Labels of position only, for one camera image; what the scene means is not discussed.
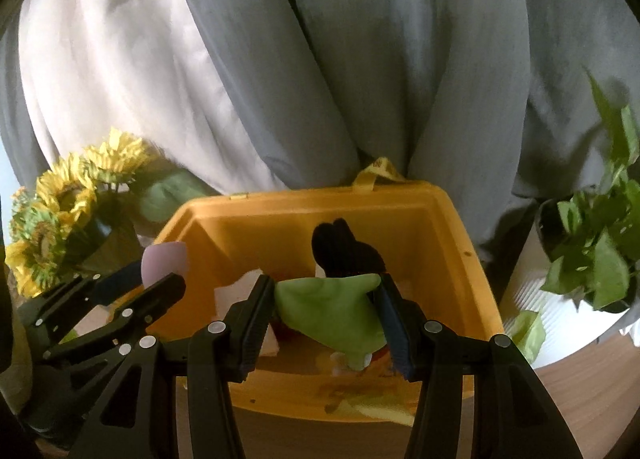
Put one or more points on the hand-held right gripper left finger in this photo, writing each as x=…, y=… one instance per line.
x=255, y=329

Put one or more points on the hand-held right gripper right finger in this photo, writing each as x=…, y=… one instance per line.
x=395, y=334

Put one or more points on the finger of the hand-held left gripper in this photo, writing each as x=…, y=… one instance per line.
x=160, y=289
x=117, y=281

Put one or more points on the pink soft sponge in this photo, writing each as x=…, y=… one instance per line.
x=165, y=259

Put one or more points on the white cloth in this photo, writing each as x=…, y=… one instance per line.
x=235, y=294

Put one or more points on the green plush toy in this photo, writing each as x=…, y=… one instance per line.
x=330, y=309

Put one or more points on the mouse plush toy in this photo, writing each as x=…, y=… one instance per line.
x=340, y=251

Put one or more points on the orange plastic crate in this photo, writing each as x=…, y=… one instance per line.
x=280, y=219

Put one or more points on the grey ribbed vase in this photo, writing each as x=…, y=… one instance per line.
x=115, y=244

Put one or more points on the artificial sunflower bouquet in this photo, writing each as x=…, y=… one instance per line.
x=55, y=189

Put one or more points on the white ribbed plant pot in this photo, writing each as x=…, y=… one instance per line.
x=560, y=324

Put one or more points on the white sheer curtain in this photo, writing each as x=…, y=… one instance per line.
x=115, y=64

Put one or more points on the green leafy plant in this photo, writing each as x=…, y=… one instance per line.
x=600, y=259

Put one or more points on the grey curtain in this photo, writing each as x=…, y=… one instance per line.
x=375, y=64

